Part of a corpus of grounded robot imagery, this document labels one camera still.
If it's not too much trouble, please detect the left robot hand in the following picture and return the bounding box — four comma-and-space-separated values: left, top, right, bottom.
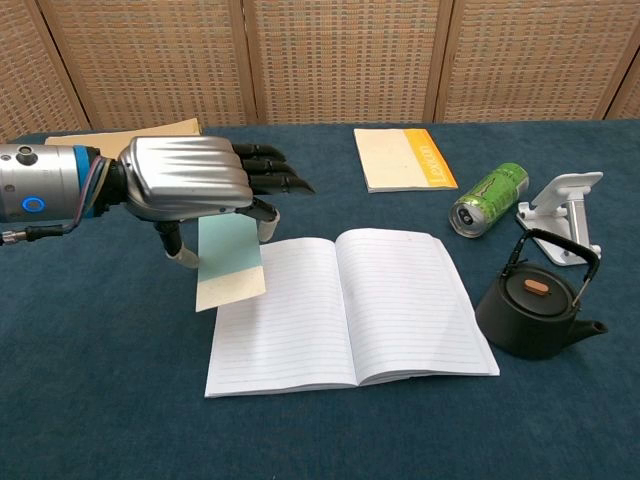
107, 135, 316, 270

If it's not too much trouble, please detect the blue cream tasselled bookmark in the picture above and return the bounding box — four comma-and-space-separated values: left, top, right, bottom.
194, 212, 267, 314

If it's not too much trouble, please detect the open lined notebook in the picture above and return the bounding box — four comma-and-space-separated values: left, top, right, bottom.
204, 228, 501, 399

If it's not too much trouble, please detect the tan kraft cover notebook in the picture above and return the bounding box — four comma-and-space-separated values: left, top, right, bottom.
44, 118, 204, 160

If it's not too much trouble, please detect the woven rattan folding screen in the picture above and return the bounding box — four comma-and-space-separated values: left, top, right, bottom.
0, 0, 640, 144

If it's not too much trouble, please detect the blue felt table cloth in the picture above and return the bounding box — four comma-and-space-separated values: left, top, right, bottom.
0, 119, 640, 480

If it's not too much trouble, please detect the cream orange Lexon notebook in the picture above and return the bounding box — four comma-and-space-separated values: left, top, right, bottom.
353, 128, 459, 194

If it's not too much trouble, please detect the green drink can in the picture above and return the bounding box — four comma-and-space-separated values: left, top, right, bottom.
448, 162, 530, 239

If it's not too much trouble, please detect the black teapot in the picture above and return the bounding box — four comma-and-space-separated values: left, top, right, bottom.
475, 228, 610, 360

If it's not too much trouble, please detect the white folding phone stand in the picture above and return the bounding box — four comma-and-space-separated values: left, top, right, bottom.
516, 171, 604, 265

